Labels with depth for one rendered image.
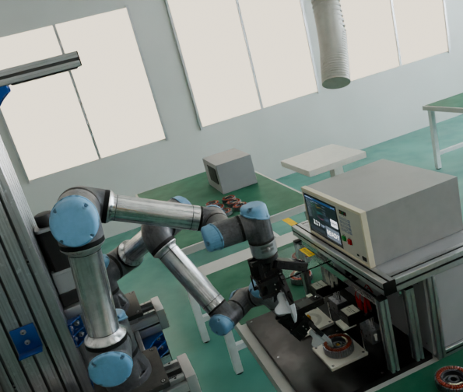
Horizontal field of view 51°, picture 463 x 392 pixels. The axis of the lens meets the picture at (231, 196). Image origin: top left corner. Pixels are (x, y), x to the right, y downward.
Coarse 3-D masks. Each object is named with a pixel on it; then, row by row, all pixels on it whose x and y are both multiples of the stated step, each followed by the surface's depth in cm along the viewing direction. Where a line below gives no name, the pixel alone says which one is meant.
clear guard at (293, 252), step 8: (288, 248) 206; (296, 248) 204; (312, 248) 201; (280, 256) 201; (288, 256) 199; (296, 256) 197; (304, 256) 196; (312, 256) 194; (320, 256) 192; (312, 264) 187; (320, 264) 186; (288, 272) 186; (296, 272) 185
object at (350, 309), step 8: (352, 304) 181; (344, 312) 178; (352, 312) 176; (360, 312) 176; (368, 312) 178; (376, 312) 177; (344, 320) 178; (352, 320) 175; (360, 320) 176; (368, 320) 182; (344, 328) 175
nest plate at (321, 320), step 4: (316, 308) 210; (308, 312) 209; (312, 312) 208; (316, 312) 207; (320, 312) 206; (312, 316) 205; (316, 316) 204; (320, 316) 204; (324, 316) 203; (312, 320) 202; (316, 320) 201; (320, 320) 201; (324, 320) 200; (328, 320) 199; (316, 324) 199; (320, 324) 198; (324, 324) 197; (328, 324) 197; (332, 324) 198; (320, 328) 196; (308, 332) 195
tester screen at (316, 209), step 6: (306, 198) 197; (312, 198) 191; (312, 204) 192; (318, 204) 187; (324, 204) 181; (312, 210) 194; (318, 210) 189; (324, 210) 183; (330, 210) 178; (312, 216) 197; (318, 216) 191; (330, 216) 180; (312, 222) 199; (324, 222) 187; (312, 228) 201; (324, 228) 189; (324, 234) 191
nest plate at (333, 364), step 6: (354, 342) 182; (312, 348) 185; (318, 348) 184; (354, 348) 179; (360, 348) 178; (318, 354) 181; (324, 354) 180; (354, 354) 176; (360, 354) 175; (366, 354) 175; (324, 360) 177; (330, 360) 176; (336, 360) 175; (342, 360) 174; (348, 360) 174; (354, 360) 174; (330, 366) 173; (336, 366) 172; (342, 366) 173
